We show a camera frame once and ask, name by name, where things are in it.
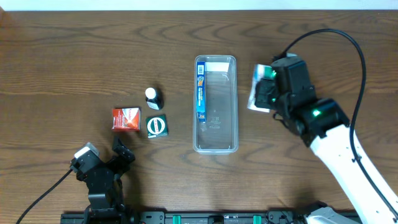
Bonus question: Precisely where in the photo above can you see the right black cable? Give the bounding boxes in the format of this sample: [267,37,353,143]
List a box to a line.
[281,28,398,215]

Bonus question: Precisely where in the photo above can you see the blue tall box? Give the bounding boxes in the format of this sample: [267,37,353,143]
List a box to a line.
[195,62,206,123]

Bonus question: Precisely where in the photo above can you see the green square box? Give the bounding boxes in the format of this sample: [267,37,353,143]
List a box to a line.
[146,114,169,139]

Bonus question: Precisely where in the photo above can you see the left black cable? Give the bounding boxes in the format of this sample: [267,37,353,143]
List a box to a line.
[15,167,74,224]

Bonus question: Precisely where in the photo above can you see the dark bottle white cap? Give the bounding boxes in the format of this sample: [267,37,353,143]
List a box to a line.
[145,87,164,110]

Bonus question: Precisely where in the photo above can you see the red orange box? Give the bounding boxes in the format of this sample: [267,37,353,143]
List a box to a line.
[112,108,141,131]

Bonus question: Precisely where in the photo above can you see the white green medicine box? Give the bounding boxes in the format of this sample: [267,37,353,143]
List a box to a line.
[247,64,273,113]

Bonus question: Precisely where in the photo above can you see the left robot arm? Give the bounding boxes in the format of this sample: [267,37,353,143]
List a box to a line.
[79,137,136,223]

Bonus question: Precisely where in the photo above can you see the clear plastic container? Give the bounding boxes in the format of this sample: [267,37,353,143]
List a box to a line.
[193,55,239,155]

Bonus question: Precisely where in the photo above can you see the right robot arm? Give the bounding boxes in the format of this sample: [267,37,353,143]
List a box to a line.
[251,78,397,223]

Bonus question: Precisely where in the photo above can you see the black mounting rail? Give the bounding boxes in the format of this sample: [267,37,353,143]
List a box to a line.
[60,210,361,224]

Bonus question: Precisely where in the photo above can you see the black cable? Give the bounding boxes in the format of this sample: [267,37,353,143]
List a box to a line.
[15,167,74,224]
[281,28,398,215]

